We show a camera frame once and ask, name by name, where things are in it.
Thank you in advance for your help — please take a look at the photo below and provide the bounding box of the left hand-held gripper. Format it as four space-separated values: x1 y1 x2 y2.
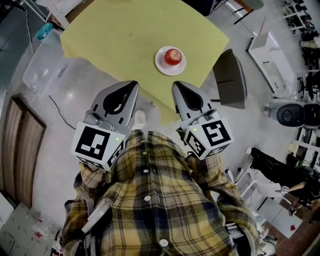
70 80 140 172

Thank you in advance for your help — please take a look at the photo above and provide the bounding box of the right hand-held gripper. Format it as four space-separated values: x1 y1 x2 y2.
171 81 235 161

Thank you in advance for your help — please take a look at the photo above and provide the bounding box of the white plate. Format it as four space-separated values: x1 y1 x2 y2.
154 45 187 76

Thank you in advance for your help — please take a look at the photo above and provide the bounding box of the red apple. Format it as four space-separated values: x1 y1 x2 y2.
163 48 183 66

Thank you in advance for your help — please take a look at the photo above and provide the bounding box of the person's right forearm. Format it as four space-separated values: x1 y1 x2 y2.
184 152 224 187

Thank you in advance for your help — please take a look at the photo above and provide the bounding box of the person's left forearm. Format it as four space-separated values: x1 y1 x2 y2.
73 161 113 198

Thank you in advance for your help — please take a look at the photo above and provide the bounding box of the person's white shoe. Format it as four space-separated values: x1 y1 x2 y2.
134 109 147 131

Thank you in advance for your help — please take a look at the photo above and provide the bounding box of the grey upholstered chair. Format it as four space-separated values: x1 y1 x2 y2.
212 48 249 110

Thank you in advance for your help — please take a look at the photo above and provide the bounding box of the yellow tablecloth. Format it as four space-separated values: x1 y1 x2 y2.
59 0 230 126

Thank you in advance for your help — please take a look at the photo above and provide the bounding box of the clear plastic storage bin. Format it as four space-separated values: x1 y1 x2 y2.
22 28 74 99

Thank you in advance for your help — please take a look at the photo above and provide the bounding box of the white open crate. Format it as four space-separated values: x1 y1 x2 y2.
247 31 296 94

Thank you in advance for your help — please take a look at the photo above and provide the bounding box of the dark blue chair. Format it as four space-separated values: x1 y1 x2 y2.
179 0 218 17

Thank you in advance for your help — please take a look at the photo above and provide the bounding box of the white office chair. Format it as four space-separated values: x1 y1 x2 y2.
224 147 288 209

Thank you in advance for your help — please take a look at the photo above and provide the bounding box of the yellow plaid shirt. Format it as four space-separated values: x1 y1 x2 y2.
59 129 259 256

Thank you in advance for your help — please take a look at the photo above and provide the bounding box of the black jacket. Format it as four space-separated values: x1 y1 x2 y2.
249 147 314 183

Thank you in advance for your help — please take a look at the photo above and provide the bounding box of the teal plastic object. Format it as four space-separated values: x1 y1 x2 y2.
36 22 55 41

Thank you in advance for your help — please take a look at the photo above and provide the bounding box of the brown wooden board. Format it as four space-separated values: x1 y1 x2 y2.
1 96 48 210

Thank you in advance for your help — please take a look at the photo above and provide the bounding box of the white clip-on device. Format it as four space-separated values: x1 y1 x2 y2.
81 200 112 235

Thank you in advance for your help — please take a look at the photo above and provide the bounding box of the white metal shelf rack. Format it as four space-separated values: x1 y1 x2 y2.
32 0 74 30

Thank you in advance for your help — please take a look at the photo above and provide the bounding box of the white cabinet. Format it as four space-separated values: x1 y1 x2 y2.
257 197 304 238

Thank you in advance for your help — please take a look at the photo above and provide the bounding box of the pile of small packets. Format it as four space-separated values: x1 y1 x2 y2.
0 207 63 256

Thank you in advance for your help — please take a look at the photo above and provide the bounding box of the black cable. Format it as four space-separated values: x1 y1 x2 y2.
48 94 77 131

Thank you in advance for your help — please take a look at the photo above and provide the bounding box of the white cable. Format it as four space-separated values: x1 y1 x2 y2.
23 7 35 55

